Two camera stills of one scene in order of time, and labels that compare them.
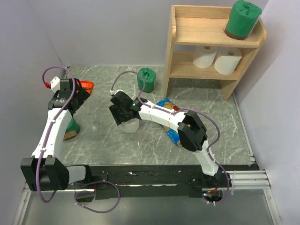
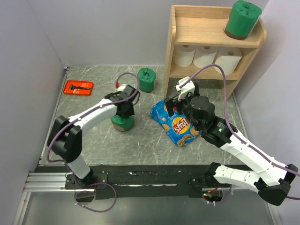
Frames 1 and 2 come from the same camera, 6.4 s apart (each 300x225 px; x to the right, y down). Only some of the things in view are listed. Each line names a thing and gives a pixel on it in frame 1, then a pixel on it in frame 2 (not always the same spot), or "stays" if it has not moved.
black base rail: (151, 181) stays
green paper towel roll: (242, 18) stays
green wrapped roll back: (149, 76) stays
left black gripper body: (81, 95) → (129, 112)
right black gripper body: (121, 114) → (184, 105)
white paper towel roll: (227, 60) stays
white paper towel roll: (204, 55) stays
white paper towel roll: (130, 126) → (183, 55)
